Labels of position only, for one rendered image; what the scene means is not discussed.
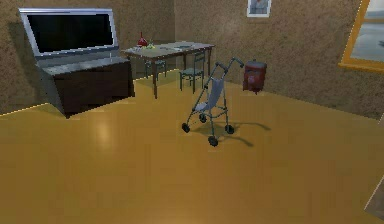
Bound grey baby stroller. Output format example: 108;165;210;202
181;57;245;148

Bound green dining chair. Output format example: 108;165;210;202
179;50;206;95
143;59;168;81

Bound brown dining table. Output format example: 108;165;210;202
121;41;216;100

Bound dark red bin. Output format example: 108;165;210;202
242;59;268;96

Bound red vase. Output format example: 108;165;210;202
136;31;149;48

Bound dark brown television cabinet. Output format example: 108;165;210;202
38;56;136;120

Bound silver framed television set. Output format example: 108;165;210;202
18;7;120;58

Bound yellow framed window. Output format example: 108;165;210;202
338;0;384;74

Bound white framed wall picture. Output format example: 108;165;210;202
246;0;272;18

